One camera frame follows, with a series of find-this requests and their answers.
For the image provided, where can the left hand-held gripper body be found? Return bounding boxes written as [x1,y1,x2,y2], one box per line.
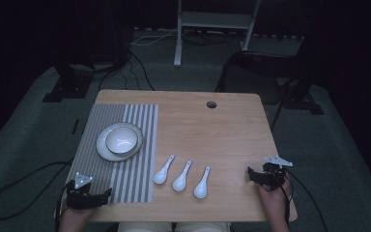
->
[65,172,101,211]

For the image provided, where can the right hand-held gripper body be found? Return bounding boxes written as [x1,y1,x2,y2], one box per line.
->
[261,156,294,191]

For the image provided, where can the person's left hand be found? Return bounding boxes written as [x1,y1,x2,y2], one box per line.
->
[58,198,95,232]

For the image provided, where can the person's right hand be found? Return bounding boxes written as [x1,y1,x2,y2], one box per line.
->
[258,180,294,220]

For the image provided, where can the grey striped placemat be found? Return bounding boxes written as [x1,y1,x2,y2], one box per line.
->
[65,103,159,204]

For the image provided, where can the white plate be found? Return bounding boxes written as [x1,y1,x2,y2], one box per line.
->
[96,122,145,162]

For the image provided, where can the white bowl with dark rim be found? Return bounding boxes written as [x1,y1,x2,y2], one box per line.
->
[104,126,140,155]

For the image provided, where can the white ceramic spoon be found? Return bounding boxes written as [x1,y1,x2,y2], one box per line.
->
[172,159,193,192]
[193,165,212,200]
[152,154,177,186]

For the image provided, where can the small black floor object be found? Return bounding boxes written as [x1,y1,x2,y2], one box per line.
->
[71,118,81,136]

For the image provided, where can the person's legs in light trousers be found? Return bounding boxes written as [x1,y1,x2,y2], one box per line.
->
[118,221,232,232]

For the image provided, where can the black stand base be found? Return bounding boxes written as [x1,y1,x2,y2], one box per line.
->
[42,62,94,103]
[284,80,325,116]

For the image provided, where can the white metal stand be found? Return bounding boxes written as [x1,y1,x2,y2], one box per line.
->
[173,0,263,68]

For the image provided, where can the right hand-held gripper black cable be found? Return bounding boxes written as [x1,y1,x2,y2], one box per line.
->
[270,167,329,232]

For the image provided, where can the hand-held gripper black cable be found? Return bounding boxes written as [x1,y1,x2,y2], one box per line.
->
[0,159,75,232]
[270,167,329,232]

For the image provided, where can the left hand-held gripper black cable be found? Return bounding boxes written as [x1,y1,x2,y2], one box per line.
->
[0,159,75,232]

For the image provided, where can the black floor cable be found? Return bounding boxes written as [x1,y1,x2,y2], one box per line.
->
[98,50,156,92]

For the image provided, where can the white floor cable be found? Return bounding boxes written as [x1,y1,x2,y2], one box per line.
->
[129,28,191,46]

